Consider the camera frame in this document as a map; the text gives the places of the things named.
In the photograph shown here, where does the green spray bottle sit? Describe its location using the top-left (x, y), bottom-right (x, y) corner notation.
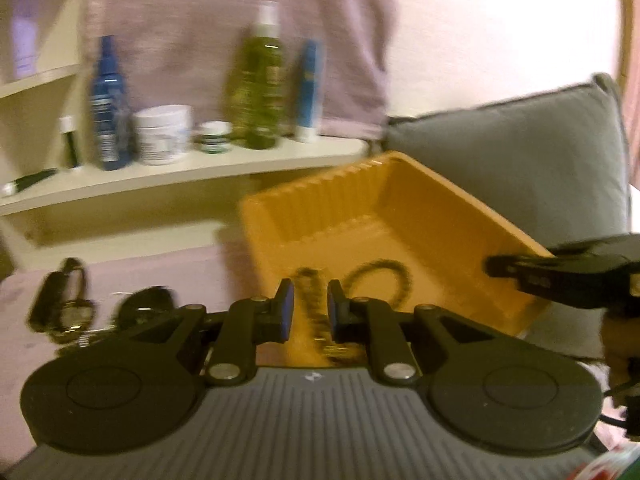
top-left (227, 1), bottom-right (288, 150)

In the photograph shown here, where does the orange ribbed plastic tray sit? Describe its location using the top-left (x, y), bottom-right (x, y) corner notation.
top-left (239, 150), bottom-right (556, 368)

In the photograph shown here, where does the wide black cuff bracelet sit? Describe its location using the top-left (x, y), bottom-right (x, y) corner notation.
top-left (116, 286), bottom-right (175, 328)

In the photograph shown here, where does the black band wristwatch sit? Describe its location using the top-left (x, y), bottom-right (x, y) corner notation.
top-left (50, 257), bottom-right (97, 345)

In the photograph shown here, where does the pink striped curtain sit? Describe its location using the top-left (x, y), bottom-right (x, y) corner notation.
top-left (619, 0), bottom-right (640, 191)

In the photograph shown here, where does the lavender table towel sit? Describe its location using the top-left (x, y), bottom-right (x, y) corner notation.
top-left (0, 247), bottom-right (261, 401)

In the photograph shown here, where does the black tube white cap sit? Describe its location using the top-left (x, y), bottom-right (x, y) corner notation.
top-left (0, 167), bottom-right (58, 197)

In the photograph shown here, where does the white cream jar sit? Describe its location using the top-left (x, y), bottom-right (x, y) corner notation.
top-left (134, 105), bottom-right (193, 166)

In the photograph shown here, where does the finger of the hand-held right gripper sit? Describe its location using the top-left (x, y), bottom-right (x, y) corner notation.
top-left (486, 254), bottom-right (636, 311)
top-left (547, 234), bottom-right (640, 268)

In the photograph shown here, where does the lip balm stick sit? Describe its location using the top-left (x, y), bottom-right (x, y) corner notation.
top-left (58, 116), bottom-right (82, 169)

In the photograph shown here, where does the small green white jar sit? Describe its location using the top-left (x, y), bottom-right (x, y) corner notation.
top-left (195, 121), bottom-right (233, 155)

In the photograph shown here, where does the person's right hand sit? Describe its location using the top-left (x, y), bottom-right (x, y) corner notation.
top-left (601, 309), bottom-right (640, 401)

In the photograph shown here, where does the red white printed object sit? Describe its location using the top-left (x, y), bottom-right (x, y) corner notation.
top-left (575, 442), bottom-right (640, 480)

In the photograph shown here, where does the cream shelf unit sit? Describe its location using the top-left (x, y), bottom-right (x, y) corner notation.
top-left (0, 0), bottom-right (371, 271)

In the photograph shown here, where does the mauve hanging towel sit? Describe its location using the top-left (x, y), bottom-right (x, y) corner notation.
top-left (82, 0), bottom-right (396, 141)

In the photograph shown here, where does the blue spray bottle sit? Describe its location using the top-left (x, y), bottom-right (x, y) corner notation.
top-left (89, 35), bottom-right (135, 171)

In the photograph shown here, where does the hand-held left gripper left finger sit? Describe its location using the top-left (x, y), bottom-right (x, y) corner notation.
top-left (119, 277), bottom-right (297, 387)

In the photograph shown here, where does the grey cushion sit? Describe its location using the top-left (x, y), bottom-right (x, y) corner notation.
top-left (385, 72), bottom-right (633, 361)

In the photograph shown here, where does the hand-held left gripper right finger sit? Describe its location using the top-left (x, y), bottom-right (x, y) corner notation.
top-left (327, 280), bottom-right (506, 387)

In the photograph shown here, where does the blue white tube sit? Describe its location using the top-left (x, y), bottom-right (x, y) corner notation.
top-left (295, 39), bottom-right (323, 143)

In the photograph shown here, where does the purple bottle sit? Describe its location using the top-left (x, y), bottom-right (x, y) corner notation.
top-left (11, 0), bottom-right (43, 80)

